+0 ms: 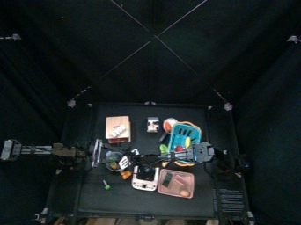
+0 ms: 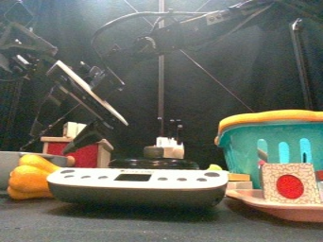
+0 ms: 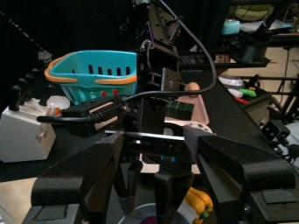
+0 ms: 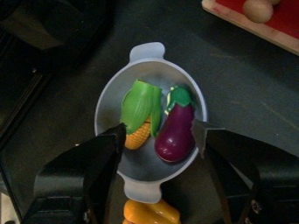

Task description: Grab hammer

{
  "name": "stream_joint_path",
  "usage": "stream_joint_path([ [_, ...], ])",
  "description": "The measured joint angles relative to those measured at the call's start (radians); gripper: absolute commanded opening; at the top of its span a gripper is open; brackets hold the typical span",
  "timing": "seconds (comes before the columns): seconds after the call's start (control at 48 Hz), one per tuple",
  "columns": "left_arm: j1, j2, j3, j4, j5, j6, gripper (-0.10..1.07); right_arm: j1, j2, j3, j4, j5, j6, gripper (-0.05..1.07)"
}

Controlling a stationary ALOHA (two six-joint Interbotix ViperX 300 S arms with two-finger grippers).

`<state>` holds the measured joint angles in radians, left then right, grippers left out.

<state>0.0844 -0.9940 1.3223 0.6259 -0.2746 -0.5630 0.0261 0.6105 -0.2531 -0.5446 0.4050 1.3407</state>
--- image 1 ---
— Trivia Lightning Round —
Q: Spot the white text label sticker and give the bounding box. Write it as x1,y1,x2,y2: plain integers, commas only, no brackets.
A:
217,187,248,215

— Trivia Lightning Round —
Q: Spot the clear bowl with toy food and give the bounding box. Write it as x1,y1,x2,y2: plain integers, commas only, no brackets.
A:
103,150,125,172

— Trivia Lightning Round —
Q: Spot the white toy scale black top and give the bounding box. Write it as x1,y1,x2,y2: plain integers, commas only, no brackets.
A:
131,164,161,192

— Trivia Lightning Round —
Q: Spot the black toy block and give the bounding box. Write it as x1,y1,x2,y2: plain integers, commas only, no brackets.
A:
161,171,174,188

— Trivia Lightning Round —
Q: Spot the white block on wooden box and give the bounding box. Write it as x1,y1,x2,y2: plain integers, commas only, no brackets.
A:
111,124,130,138

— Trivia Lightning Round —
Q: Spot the red toy bar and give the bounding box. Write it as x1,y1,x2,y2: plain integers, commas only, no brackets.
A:
174,174,190,186

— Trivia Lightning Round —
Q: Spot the teal basket with orange handle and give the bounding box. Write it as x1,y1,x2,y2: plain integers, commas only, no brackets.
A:
166,120,204,168

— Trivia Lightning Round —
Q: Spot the green toy vegetable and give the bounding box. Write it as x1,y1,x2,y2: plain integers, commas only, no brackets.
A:
159,142,170,155

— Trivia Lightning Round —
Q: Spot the pink plastic tray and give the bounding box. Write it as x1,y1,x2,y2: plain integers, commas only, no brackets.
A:
157,168,197,200

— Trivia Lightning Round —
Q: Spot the round white orange toy pan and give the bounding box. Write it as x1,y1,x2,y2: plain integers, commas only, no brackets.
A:
158,117,179,142

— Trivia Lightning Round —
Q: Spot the white slotted toy spatula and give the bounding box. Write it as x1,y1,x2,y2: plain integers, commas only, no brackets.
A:
117,155,133,171

